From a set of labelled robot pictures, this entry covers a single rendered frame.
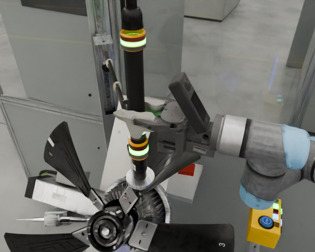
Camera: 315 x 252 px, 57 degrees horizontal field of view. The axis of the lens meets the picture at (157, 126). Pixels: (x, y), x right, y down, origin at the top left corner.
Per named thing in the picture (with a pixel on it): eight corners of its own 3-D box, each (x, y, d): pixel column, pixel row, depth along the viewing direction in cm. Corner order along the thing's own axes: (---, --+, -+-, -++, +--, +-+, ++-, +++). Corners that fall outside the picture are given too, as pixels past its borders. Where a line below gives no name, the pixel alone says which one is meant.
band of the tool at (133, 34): (119, 44, 53) (118, 28, 51) (142, 42, 53) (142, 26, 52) (123, 54, 49) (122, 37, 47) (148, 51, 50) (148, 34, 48)
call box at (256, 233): (249, 208, 119) (254, 191, 113) (274, 215, 116) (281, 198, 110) (245, 243, 107) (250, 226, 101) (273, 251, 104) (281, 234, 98)
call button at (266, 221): (260, 217, 104) (261, 214, 103) (271, 220, 103) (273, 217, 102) (259, 226, 101) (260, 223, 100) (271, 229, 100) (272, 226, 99)
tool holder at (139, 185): (122, 166, 75) (119, 137, 69) (148, 161, 77) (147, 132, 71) (128, 192, 68) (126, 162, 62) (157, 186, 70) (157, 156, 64)
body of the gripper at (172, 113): (154, 151, 59) (212, 165, 56) (153, 117, 54) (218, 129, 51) (165, 129, 65) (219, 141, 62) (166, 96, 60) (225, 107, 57)
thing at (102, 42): (94, 53, 120) (92, 33, 115) (111, 52, 122) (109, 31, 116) (97, 64, 112) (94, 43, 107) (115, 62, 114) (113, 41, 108)
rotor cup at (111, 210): (96, 236, 96) (75, 249, 83) (106, 193, 96) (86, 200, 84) (137, 250, 92) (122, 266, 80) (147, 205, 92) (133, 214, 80)
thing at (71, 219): (106, 222, 98) (18, 221, 107) (106, 215, 99) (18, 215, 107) (103, 224, 96) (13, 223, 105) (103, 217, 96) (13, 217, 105)
